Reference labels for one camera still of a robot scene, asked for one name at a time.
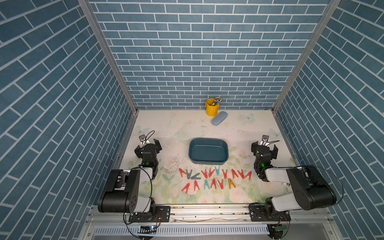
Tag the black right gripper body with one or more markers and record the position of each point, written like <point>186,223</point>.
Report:
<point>255,165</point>

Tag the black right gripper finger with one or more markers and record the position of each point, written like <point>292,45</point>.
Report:
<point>254,147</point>
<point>274,152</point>

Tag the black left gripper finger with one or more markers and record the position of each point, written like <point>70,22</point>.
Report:
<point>138,152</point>
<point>158,146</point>

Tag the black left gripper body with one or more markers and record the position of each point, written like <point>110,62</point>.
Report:
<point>154,164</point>

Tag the red clothespin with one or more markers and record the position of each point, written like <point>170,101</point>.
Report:
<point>211,173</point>
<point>182,172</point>
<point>205,173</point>
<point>249,175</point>
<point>225,174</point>
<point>234,173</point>
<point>241,173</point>

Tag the grey-teal clothespin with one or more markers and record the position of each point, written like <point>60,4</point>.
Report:
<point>189,174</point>
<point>196,177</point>

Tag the orange clothespin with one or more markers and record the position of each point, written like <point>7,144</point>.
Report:
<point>231,184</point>

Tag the teal clothespin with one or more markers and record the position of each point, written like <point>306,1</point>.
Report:
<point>217,170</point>

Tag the teal plastic storage box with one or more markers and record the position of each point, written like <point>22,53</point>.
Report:
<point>208,151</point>

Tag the red clothespin second row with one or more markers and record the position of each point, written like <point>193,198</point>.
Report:
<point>186,188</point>
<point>214,184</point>
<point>221,183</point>
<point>196,186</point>

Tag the teal clothespin second row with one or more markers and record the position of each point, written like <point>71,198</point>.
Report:
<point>206,185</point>

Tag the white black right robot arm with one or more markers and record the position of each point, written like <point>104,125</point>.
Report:
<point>309,189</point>

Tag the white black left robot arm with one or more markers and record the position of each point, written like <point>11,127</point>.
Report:
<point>121,191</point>

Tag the grey fabric glasses case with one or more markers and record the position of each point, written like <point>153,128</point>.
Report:
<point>219,118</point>

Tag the yellow metal bucket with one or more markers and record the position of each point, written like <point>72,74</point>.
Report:
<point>212,107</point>

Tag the pens in bucket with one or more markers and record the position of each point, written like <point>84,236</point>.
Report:
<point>216,101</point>

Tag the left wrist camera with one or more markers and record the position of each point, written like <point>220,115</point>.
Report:
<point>143,140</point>

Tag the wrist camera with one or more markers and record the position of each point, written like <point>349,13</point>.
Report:
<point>265,140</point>
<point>143,140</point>

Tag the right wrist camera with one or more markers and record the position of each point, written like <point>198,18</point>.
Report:
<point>265,140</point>

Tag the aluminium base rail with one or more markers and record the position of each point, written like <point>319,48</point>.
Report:
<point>236,214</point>

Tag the left aluminium corner post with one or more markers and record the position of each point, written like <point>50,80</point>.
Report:
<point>93,22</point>

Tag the aluminium corner post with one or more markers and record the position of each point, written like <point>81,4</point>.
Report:
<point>318,30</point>
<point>93,22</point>

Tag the right aluminium corner post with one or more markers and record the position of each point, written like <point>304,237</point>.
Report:
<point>318,30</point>

